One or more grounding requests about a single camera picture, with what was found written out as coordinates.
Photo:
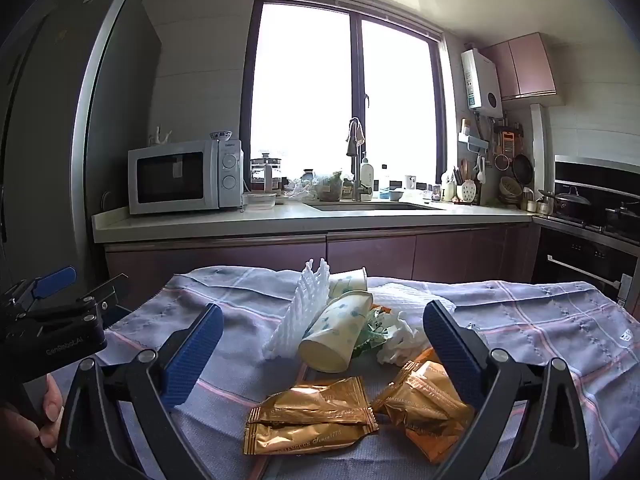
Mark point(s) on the person's left hand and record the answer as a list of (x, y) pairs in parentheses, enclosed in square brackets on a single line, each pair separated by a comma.
[(52, 402)]

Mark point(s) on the built-in black oven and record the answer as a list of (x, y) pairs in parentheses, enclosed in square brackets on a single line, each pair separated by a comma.
[(575, 255)]

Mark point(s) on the orange grater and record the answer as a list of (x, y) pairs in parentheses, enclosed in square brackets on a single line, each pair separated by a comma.
[(508, 142)]

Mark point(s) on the white mug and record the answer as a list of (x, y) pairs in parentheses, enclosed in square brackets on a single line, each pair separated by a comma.
[(410, 182)]

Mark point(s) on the white utensil holder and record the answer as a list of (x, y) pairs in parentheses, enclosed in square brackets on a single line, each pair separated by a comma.
[(468, 191)]

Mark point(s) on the glass coffee press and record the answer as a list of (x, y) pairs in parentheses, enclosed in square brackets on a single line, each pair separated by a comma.
[(265, 172)]

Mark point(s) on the blue and white bowl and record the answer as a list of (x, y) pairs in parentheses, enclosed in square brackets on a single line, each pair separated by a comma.
[(220, 135)]

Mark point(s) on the clear plastic bag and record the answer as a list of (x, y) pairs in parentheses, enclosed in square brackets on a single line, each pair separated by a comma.
[(330, 187)]

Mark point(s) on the black hanging pan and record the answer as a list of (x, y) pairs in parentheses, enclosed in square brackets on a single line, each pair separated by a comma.
[(522, 169)]

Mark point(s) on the black range hood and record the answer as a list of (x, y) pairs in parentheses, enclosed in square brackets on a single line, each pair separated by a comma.
[(595, 172)]

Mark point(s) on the white paper towel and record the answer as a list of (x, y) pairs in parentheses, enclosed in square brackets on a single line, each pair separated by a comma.
[(400, 295)]

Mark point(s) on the pink wall cabinet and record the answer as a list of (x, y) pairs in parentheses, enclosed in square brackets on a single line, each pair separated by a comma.
[(525, 65)]

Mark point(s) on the white water heater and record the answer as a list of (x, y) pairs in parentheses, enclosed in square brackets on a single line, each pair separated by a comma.
[(482, 80)]

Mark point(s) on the white soap bottle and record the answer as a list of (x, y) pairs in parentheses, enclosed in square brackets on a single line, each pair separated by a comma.
[(367, 175)]

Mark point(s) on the white tissue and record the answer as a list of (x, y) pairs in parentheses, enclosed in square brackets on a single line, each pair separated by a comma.
[(400, 342)]

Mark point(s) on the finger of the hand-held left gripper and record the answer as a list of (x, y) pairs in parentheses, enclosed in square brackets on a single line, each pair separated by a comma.
[(55, 280), (80, 310)]

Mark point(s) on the dark framed window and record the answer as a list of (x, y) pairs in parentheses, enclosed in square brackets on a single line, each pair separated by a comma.
[(300, 85)]

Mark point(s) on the kitchen counter with brown cabinets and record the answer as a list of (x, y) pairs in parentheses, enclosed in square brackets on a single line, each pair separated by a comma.
[(225, 260)]

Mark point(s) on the grey refrigerator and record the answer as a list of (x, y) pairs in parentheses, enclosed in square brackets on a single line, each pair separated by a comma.
[(60, 135)]

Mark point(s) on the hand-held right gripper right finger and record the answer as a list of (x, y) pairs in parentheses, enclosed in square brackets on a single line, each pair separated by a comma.
[(450, 345)]

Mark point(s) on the clear glass food container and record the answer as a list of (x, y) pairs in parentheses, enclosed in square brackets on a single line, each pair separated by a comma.
[(259, 201)]

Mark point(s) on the blue wall shelf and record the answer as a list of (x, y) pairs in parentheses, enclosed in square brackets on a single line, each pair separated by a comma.
[(472, 144)]

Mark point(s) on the white foam fruit net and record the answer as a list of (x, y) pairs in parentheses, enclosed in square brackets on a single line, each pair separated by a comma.
[(300, 310)]

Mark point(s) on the purple checked cloth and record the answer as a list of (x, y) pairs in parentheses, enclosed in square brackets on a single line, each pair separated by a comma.
[(525, 320)]

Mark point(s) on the floral paper cup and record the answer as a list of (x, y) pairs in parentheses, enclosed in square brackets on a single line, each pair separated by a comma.
[(330, 332), (347, 282)]

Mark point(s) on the green plastic wrapper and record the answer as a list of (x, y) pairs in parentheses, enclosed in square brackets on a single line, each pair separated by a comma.
[(372, 332)]

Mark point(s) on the woven strainer basket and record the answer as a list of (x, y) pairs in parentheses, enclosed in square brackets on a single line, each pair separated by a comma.
[(510, 191)]

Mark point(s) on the gold snack packet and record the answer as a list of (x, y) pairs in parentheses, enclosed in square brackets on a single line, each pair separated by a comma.
[(300, 440), (425, 395), (435, 440), (310, 402)]

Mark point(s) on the steel kitchen faucet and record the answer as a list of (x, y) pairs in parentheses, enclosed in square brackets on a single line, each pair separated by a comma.
[(356, 170)]

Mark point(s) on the kitchen sink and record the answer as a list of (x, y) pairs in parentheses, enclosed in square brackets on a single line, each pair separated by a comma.
[(370, 206)]

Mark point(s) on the gas cooktop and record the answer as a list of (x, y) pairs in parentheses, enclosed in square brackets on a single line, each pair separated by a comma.
[(595, 227)]

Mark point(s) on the black cooking pot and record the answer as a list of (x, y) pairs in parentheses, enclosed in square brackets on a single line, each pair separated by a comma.
[(567, 205)]

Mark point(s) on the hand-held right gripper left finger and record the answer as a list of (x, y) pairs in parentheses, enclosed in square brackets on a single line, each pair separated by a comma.
[(195, 355)]

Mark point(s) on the white microwave oven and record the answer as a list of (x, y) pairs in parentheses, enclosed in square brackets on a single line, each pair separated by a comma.
[(175, 177)]

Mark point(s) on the white figurine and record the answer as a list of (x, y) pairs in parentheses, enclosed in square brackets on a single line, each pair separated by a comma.
[(160, 137)]

